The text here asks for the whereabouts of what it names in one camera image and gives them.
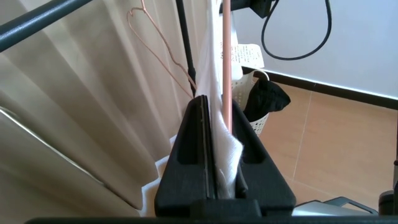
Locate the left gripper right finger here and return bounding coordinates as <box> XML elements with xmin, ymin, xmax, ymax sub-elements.
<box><xmin>231</xmin><ymin>100</ymin><xmax>297</xmax><ymax>216</ymax></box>

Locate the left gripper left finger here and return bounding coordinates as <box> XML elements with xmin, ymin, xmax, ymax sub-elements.
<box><xmin>154</xmin><ymin>94</ymin><xmax>219</xmax><ymax>218</ymax></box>

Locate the white printed T-shirt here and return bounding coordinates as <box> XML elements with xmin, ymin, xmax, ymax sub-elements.
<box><xmin>194</xmin><ymin>0</ymin><xmax>266</xmax><ymax>200</ymax></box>

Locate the pink clothes hanger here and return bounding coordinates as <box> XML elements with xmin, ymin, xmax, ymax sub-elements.
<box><xmin>126</xmin><ymin>0</ymin><xmax>198</xmax><ymax>99</ymax></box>
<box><xmin>221</xmin><ymin>0</ymin><xmax>234</xmax><ymax>135</ymax></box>

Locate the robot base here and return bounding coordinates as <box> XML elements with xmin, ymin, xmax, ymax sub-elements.
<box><xmin>291</xmin><ymin>158</ymin><xmax>398</xmax><ymax>217</ymax></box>

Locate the white laundry basket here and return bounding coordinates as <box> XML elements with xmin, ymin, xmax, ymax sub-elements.
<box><xmin>231</xmin><ymin>68</ymin><xmax>271</xmax><ymax>137</ymax></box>

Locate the heap of clothes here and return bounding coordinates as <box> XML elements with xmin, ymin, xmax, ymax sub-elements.
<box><xmin>243</xmin><ymin>79</ymin><xmax>292</xmax><ymax>123</ymax></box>

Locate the black clothes rack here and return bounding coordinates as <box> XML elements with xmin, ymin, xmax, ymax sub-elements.
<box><xmin>0</xmin><ymin>0</ymin><xmax>197</xmax><ymax>97</ymax></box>

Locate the beige curtain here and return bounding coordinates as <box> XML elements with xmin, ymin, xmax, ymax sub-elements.
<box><xmin>0</xmin><ymin>0</ymin><xmax>215</xmax><ymax>218</ymax></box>

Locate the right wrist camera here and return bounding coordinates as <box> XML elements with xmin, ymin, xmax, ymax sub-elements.
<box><xmin>248</xmin><ymin>0</ymin><xmax>277</xmax><ymax>19</ymax></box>

